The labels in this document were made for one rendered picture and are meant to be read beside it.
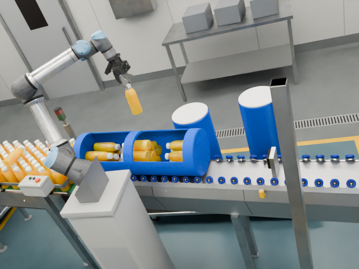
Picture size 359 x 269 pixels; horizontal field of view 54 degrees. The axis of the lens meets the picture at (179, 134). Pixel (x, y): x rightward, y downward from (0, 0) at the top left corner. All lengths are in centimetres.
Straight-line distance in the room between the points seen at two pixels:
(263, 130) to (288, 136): 116
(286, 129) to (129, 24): 448
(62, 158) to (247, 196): 104
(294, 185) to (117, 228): 97
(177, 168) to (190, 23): 284
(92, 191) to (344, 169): 135
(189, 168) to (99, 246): 70
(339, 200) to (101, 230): 128
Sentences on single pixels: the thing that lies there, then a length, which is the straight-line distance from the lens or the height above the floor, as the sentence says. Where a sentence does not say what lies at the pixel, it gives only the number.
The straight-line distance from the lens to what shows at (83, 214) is 201.
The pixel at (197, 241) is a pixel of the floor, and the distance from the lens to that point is 308.
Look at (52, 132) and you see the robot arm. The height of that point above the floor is 149.
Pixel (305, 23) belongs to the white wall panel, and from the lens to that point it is 538.
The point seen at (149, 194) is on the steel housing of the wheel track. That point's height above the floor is 85.
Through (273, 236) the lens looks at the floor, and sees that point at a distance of 298.
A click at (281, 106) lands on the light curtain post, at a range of 137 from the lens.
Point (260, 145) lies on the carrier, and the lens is 269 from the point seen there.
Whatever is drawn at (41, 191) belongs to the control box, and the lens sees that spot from 252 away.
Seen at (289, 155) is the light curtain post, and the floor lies 137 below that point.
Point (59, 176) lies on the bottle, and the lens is 259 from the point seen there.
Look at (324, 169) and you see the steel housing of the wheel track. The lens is 209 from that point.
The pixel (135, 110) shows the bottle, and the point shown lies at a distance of 221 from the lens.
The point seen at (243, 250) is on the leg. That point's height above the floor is 29.
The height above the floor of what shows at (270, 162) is 105.
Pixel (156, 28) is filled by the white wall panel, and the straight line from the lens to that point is 556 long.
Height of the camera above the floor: 235
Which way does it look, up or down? 33 degrees down
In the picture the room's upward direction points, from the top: 20 degrees counter-clockwise
